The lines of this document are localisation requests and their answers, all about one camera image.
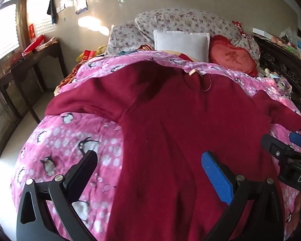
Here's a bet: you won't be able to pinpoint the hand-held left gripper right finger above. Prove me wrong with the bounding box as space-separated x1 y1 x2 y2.
201 151 284 241

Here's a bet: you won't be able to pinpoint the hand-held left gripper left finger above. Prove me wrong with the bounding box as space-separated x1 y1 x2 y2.
16 150 99 241

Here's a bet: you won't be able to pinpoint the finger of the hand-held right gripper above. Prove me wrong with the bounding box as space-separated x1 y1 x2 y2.
289 132 301 154
261 134 299 165

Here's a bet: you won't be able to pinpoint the dark red sweater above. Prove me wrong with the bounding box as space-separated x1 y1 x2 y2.
45 61 301 241

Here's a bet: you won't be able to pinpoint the pink penguin print blanket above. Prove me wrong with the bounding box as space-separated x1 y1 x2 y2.
11 50 301 241

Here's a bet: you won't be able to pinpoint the dark carved wooden headboard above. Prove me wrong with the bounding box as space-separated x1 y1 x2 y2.
253 34 301 117

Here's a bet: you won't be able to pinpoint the orange cloth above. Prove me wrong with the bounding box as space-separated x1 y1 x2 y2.
56 68 77 91

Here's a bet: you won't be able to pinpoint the pile of clutter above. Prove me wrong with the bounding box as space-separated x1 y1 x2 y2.
271 28 301 63

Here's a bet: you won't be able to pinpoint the red heart-shaped pillow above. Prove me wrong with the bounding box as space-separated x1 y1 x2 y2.
209 35 259 78

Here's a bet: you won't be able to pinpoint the small red box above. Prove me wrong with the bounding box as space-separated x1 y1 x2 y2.
81 50 96 61

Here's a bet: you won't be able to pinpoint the dark wooden side table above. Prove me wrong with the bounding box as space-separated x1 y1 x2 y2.
0 41 68 125

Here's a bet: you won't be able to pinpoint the yellow and red cloth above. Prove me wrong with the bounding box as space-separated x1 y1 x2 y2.
166 50 198 62

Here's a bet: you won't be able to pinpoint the long red box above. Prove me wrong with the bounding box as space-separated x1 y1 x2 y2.
22 35 44 54

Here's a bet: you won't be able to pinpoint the white pillow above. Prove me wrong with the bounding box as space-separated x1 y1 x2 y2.
153 30 210 63

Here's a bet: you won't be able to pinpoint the floral pillow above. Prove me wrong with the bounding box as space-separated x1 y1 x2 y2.
107 21 155 54

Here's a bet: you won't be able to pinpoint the floral pillows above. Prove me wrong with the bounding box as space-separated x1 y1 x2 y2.
134 8 260 61

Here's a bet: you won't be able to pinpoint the window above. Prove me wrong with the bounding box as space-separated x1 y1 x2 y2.
0 0 22 64

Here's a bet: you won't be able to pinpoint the dark hanging cloth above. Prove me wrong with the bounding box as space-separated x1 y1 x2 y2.
47 0 59 25

